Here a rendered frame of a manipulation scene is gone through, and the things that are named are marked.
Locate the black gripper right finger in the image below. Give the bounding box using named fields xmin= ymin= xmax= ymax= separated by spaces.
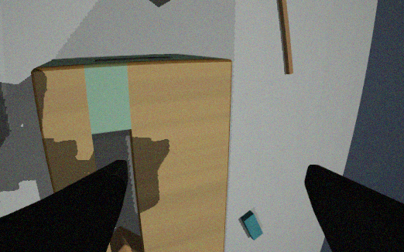
xmin=305 ymin=165 xmax=404 ymax=252

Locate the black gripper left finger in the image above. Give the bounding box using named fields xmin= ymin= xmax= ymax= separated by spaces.
xmin=0 ymin=160 xmax=128 ymax=252

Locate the tan flat bar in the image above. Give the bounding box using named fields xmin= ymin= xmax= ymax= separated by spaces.
xmin=279 ymin=0 xmax=293 ymax=74

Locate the small teal block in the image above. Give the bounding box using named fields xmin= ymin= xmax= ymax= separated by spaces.
xmin=241 ymin=210 xmax=263 ymax=240

